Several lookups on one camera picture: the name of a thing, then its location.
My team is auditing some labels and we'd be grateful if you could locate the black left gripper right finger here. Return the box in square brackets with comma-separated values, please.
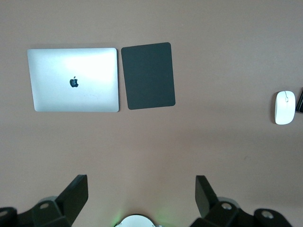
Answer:
[190, 175, 255, 227]

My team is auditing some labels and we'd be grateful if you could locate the silver closed laptop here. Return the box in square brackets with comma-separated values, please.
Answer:
[27, 48, 120, 113]

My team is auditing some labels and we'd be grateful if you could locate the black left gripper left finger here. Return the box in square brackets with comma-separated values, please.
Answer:
[16, 175, 89, 227]

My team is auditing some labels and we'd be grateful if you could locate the black mouse pad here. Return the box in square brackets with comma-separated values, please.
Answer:
[121, 42, 176, 110]

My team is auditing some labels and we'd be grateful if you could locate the brown table cover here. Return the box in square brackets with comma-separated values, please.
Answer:
[0, 0, 303, 227]

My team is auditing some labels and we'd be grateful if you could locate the white computer mouse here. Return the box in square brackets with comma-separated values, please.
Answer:
[274, 90, 296, 125]

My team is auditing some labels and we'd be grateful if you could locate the black phone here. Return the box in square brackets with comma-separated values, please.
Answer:
[295, 87, 303, 114]

